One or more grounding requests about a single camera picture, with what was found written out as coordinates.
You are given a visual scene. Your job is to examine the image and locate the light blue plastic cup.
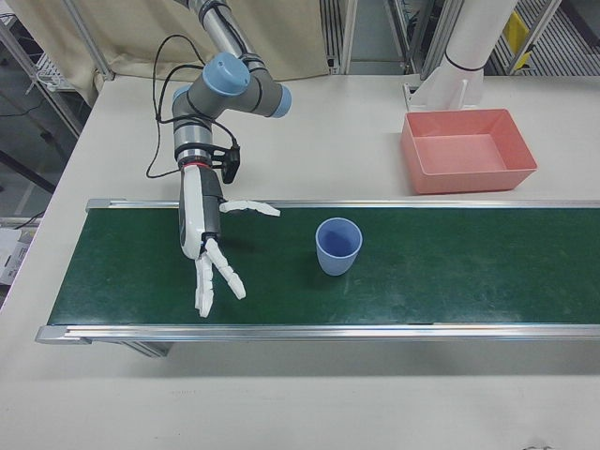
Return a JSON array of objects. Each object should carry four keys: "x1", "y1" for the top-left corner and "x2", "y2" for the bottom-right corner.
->
[{"x1": 314, "y1": 217, "x2": 365, "y2": 278}]

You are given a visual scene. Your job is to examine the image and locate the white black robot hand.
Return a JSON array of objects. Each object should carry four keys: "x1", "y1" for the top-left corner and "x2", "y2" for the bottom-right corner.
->
[{"x1": 177, "y1": 164, "x2": 282, "y2": 318}]

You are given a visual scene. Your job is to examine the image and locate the green conveyor belt aluminium rails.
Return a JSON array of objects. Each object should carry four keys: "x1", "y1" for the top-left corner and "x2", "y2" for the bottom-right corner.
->
[{"x1": 35, "y1": 197, "x2": 600, "y2": 360}]

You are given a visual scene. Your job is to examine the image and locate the pink plastic box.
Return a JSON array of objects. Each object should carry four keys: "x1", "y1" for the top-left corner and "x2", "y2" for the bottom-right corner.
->
[{"x1": 399, "y1": 108, "x2": 539, "y2": 196}]

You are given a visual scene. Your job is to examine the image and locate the white pedestal column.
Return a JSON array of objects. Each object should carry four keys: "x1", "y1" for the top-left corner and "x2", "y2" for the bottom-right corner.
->
[{"x1": 402, "y1": 0, "x2": 517, "y2": 113}]

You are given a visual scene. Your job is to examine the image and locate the beige curtain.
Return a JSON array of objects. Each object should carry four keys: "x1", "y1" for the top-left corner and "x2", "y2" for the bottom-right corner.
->
[{"x1": 8, "y1": 0, "x2": 329, "y2": 112}]

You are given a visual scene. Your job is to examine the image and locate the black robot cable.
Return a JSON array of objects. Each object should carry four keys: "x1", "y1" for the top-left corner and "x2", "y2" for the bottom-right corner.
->
[{"x1": 144, "y1": 35, "x2": 240, "y2": 179}]

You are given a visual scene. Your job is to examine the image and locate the aluminium curtain frame post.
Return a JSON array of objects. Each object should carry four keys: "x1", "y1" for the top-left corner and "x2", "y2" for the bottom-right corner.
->
[{"x1": 63, "y1": 0, "x2": 118, "y2": 83}]

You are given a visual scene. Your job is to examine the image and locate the white wire rack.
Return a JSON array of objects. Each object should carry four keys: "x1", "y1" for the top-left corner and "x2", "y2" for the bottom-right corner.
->
[{"x1": 27, "y1": 51, "x2": 65, "y2": 93}]

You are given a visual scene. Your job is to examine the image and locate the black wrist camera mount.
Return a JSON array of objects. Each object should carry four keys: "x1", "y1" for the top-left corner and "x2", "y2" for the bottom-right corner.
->
[{"x1": 210, "y1": 146, "x2": 243, "y2": 184}]

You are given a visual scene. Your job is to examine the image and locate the white cardboard box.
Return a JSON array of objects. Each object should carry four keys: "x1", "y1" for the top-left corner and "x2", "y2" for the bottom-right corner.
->
[{"x1": 0, "y1": 227, "x2": 38, "y2": 285}]

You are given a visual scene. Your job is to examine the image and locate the slatted aluminium frame panel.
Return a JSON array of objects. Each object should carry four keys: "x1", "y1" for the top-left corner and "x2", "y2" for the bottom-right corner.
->
[{"x1": 321, "y1": 0, "x2": 353, "y2": 74}]

